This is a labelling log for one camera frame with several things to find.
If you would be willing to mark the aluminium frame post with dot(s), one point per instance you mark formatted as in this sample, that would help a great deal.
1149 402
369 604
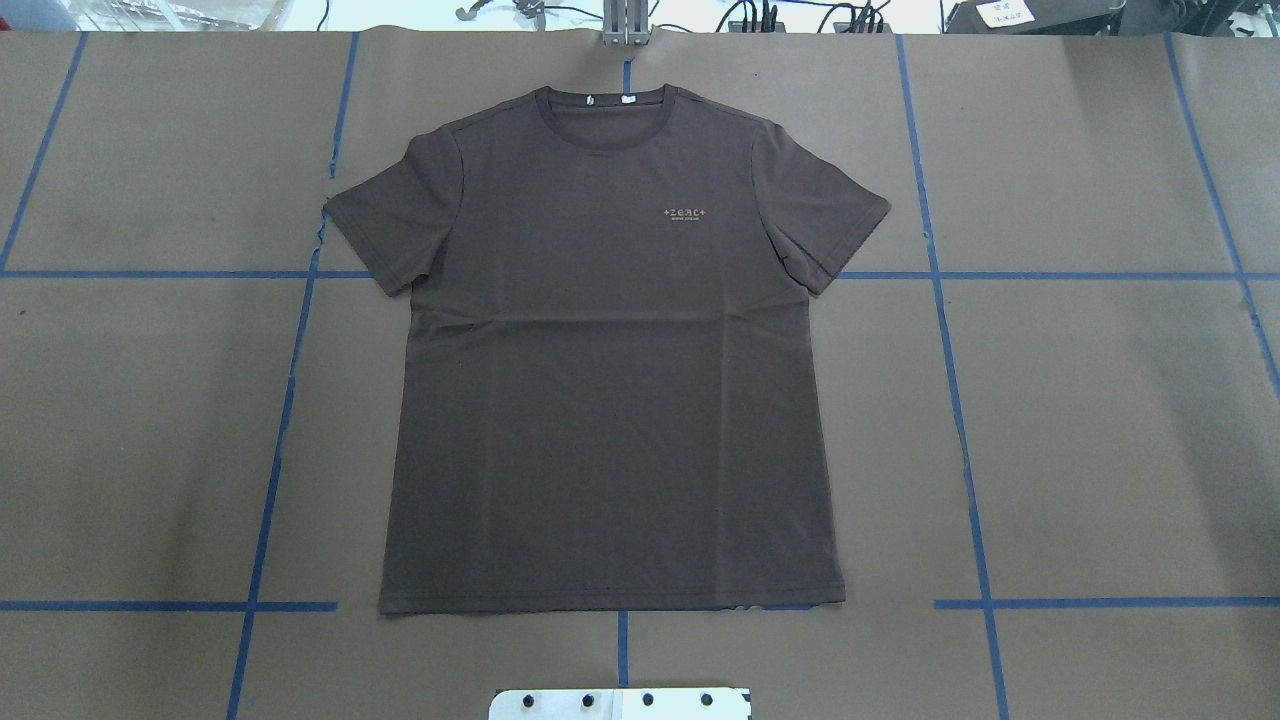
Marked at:
626 23

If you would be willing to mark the dark brown t-shirt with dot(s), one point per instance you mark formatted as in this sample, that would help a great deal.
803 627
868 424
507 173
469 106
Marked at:
609 392

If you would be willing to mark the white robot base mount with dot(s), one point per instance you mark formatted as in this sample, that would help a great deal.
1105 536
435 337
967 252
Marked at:
623 703

